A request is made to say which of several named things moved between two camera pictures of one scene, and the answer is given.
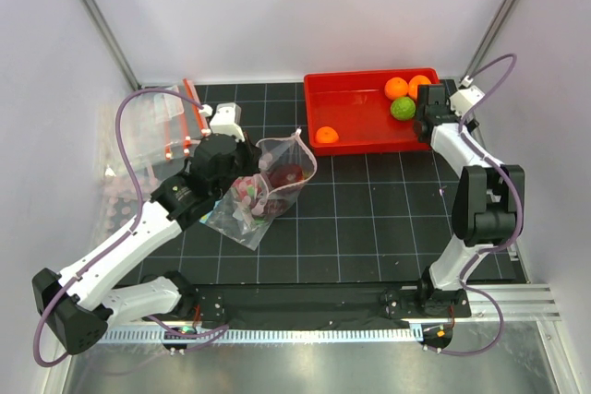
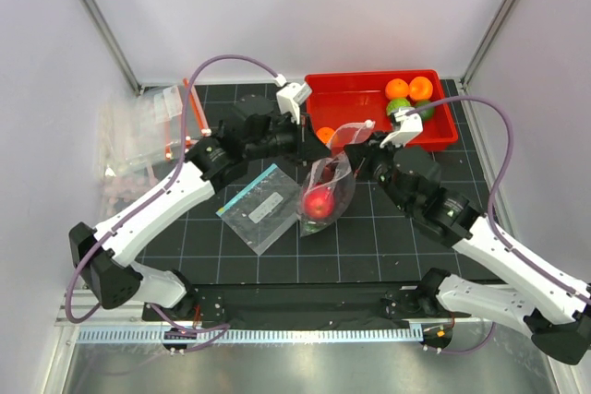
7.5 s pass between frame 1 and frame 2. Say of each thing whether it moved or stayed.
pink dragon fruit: moved
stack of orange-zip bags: stayed
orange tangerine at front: stayed
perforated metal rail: stayed
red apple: moved
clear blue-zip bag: moved
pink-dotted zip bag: moved
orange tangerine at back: stayed
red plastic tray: stayed
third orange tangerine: stayed
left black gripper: moved
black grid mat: stayed
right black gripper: moved
